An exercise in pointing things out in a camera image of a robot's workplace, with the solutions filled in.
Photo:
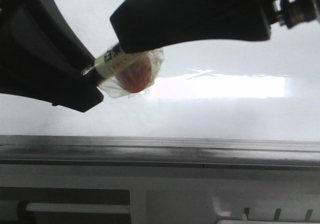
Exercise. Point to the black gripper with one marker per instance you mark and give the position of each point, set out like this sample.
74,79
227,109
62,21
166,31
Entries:
290,13

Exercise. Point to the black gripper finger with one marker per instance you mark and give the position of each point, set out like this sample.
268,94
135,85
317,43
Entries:
42,58
142,25

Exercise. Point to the white black whiteboard marker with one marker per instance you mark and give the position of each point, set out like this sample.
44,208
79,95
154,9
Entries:
122,74

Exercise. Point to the white whiteboard with aluminium frame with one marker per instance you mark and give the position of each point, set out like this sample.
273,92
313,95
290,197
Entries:
214,102

